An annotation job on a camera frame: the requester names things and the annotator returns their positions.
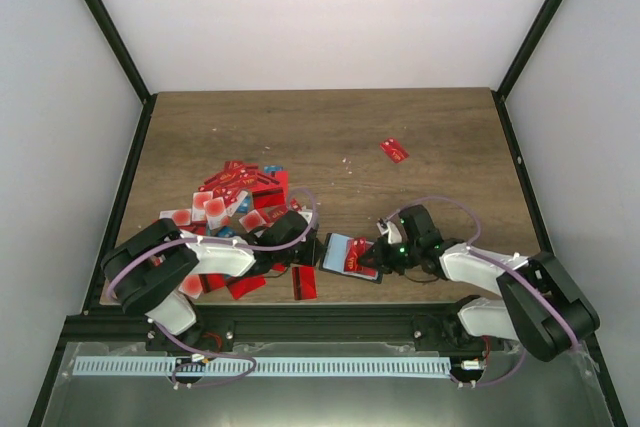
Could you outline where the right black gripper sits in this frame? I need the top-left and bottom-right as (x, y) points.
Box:
(357, 236), (422, 276)

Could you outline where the black leather card holder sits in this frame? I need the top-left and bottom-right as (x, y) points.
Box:
(319, 233), (382, 284)

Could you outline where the red VIP card carried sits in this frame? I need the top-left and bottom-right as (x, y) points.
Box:
(344, 238), (368, 273)

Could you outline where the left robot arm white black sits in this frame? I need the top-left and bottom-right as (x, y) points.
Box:
(101, 209), (323, 351)

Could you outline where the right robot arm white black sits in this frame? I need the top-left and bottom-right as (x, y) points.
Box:
(358, 205), (601, 362)

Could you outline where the red card black stripe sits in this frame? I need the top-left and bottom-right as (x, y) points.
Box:
(292, 266), (317, 301)

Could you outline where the blue card top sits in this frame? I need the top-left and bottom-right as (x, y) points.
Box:
(263, 165), (284, 174)

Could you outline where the white red circle card upper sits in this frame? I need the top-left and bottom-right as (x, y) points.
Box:
(204, 197), (230, 230)

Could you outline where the white red circle card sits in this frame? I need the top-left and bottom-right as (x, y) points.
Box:
(204, 197), (230, 230)
(158, 209), (192, 227)

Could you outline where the red VIP card top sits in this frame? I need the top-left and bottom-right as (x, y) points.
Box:
(198, 167), (251, 192)

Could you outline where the lone red VIP card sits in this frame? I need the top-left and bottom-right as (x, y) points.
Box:
(379, 137), (409, 164)

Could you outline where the white red circle card left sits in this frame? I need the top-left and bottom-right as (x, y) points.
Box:
(158, 209), (192, 227)

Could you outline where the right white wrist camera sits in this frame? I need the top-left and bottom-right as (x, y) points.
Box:
(377, 218), (403, 244)

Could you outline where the light blue slotted cable duct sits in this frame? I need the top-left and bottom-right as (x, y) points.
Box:
(72, 356), (451, 379)

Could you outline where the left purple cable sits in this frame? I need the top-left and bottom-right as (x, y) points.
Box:
(107, 187), (321, 391)

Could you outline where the black aluminium frame rail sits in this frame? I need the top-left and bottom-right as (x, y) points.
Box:
(62, 299), (594, 348)

